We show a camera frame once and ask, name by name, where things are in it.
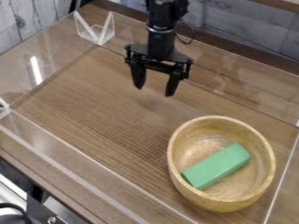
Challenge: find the black cable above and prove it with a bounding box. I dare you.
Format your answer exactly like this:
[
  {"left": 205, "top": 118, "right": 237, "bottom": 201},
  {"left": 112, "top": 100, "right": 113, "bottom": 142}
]
[{"left": 0, "top": 202, "right": 30, "bottom": 218}]

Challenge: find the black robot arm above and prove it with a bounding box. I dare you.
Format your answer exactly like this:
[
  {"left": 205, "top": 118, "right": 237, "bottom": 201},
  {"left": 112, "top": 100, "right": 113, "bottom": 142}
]
[{"left": 125, "top": 0, "right": 192, "bottom": 96}]

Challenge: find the wooden bowl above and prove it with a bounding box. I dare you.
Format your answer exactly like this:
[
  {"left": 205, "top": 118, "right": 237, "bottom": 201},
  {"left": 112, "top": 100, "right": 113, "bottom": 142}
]
[{"left": 166, "top": 115, "right": 276, "bottom": 213}]

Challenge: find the clear acrylic enclosure wall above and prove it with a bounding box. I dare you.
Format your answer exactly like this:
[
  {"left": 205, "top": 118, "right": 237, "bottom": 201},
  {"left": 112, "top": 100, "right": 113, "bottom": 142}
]
[{"left": 0, "top": 6, "right": 299, "bottom": 224}]

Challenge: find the green rectangular block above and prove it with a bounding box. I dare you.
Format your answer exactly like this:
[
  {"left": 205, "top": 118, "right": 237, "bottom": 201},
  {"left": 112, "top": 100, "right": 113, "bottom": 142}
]
[{"left": 181, "top": 143, "right": 250, "bottom": 190}]

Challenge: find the clear acrylic corner bracket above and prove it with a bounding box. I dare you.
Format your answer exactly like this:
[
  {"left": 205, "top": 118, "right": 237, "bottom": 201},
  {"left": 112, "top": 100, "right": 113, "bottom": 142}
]
[{"left": 73, "top": 11, "right": 114, "bottom": 46}]

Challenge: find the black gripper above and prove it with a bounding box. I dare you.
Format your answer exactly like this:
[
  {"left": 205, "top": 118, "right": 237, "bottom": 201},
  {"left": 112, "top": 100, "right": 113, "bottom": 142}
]
[{"left": 125, "top": 27, "right": 192, "bottom": 96}]

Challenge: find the black metal table bracket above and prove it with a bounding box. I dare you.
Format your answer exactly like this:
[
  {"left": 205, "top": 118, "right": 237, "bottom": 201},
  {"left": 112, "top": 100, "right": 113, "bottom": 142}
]
[{"left": 25, "top": 195, "right": 63, "bottom": 224}]

